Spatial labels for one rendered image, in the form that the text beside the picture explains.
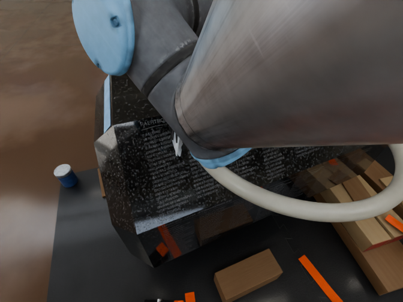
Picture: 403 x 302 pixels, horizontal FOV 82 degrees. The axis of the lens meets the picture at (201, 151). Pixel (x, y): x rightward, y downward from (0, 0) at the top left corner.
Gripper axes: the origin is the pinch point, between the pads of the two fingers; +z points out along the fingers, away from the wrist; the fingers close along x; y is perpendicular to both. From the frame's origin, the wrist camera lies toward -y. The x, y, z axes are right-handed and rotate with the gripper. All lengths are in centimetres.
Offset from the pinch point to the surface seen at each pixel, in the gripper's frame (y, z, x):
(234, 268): 2, 75, 21
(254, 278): 7, 75, 29
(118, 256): -12, 89, -38
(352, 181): -37, 62, 95
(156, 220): 3.1, 27.5, -10.9
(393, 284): 13, 77, 94
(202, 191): -4.1, 22.9, 3.8
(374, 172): -52, 73, 124
